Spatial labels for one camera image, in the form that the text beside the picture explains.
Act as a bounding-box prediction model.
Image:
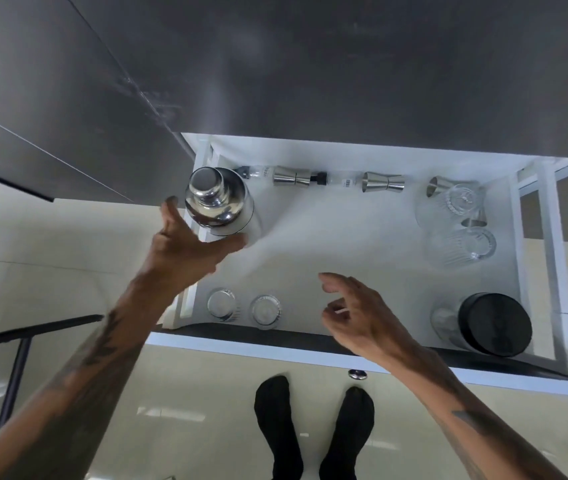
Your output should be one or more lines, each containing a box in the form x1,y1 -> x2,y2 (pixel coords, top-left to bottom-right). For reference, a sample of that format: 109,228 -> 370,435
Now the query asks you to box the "person's left hand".
139,196 -> 250,300

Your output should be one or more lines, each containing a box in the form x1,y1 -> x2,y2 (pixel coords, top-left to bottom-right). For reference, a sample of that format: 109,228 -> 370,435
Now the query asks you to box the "person's right hand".
319,273 -> 415,368

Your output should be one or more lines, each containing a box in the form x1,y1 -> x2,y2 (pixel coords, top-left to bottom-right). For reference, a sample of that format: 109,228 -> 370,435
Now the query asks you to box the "steel cocktail shaker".
184,167 -> 256,238

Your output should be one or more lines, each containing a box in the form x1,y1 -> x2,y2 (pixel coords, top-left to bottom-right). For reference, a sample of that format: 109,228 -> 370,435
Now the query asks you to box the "person's left forearm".
0,275 -> 200,480

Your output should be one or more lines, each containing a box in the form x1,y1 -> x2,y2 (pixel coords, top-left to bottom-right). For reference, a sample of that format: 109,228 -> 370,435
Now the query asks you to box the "person's right forearm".
379,340 -> 568,480

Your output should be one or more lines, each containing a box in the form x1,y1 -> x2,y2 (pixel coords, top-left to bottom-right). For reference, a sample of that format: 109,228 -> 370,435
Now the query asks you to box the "small clear glass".
207,288 -> 241,323
249,295 -> 284,330

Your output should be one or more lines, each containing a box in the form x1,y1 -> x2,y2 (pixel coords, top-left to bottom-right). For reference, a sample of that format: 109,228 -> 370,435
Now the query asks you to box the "steel double jigger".
362,171 -> 407,194
426,176 -> 453,198
272,166 -> 315,187

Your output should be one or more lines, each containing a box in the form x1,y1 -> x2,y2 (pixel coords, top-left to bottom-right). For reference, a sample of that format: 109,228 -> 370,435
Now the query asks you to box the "white drawer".
161,133 -> 568,401

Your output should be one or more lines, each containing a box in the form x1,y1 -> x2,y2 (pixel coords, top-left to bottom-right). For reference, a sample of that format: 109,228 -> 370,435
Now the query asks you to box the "person's left black sock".
254,376 -> 305,480

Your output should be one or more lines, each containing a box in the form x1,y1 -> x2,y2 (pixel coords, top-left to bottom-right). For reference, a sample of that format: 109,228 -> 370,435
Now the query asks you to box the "person's black sock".
254,376 -> 305,480
318,386 -> 376,480

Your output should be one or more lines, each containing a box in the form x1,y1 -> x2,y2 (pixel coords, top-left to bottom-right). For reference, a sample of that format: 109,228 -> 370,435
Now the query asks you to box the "person's right black sock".
318,386 -> 376,480

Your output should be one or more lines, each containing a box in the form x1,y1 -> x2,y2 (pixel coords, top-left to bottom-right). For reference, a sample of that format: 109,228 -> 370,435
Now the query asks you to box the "ribbed clear drinking glass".
426,226 -> 497,268

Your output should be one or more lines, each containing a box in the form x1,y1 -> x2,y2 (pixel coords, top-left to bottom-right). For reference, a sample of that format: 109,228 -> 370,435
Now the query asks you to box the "glass jar with black lid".
431,293 -> 533,358

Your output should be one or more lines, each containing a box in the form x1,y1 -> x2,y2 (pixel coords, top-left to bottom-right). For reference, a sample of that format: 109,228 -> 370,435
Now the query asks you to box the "black metal frame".
0,315 -> 105,433

